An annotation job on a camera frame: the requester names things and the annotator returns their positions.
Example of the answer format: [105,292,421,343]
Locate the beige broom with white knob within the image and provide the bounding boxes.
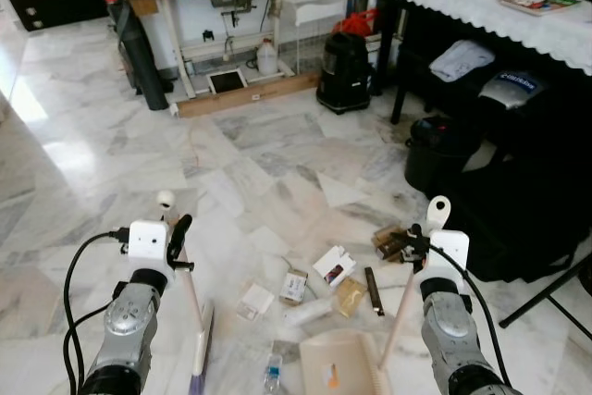
[155,190,216,395]

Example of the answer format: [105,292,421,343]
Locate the crumpled brown wrapper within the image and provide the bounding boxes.
[372,226,413,263]

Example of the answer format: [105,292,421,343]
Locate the slim black bar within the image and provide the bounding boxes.
[363,266,384,316]

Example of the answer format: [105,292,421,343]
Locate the black round bin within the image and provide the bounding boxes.
[403,117,483,195]

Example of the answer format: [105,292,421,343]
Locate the gold foil packet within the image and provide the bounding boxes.
[332,277,367,318]

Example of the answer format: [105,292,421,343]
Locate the white flat packet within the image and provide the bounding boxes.
[237,284,277,321]

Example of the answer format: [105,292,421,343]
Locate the large black bag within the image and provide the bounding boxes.
[443,127,592,283]

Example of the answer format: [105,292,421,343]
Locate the small white brown carton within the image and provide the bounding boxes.
[279,269,310,304]

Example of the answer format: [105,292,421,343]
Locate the white paper roll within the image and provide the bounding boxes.
[281,297,335,327]

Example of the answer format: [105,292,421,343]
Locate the black folding chair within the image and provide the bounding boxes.
[499,252,592,340]

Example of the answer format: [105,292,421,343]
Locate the clear plastic bottle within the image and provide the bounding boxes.
[263,352,284,395]

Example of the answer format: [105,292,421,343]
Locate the wooden plank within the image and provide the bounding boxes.
[175,70,321,119]

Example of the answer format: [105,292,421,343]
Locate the black framed white tablet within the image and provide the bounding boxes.
[207,67,249,96]

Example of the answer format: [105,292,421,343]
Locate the grey bag with blue logo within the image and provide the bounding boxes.
[475,70,548,111]

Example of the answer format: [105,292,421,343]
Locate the black vacuum cleaner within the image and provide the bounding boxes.
[315,31,374,116]

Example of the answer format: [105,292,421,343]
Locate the folded white cloth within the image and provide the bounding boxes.
[429,40,497,83]

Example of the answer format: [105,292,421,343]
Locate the black rolled mat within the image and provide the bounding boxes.
[108,0,171,112]

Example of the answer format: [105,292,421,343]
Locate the white plastic jug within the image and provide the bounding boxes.
[255,38,279,78]

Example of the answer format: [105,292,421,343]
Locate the red plastic bag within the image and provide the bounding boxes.
[332,7,379,38]

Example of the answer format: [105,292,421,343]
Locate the table with white lace cloth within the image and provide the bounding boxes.
[372,0,592,126]

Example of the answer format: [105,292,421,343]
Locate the white plastic chair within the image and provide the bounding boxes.
[281,0,346,74]

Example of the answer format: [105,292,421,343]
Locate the colourful magazine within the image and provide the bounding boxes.
[497,0,583,18]

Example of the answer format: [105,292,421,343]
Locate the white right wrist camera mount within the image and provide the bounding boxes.
[427,228,471,277]

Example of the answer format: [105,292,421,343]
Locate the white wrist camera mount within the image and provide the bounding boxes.
[127,220,170,272]
[427,228,471,277]

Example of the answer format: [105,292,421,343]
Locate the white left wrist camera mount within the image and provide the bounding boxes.
[127,220,170,272]

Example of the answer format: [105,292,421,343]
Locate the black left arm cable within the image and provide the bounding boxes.
[62,228,131,395]

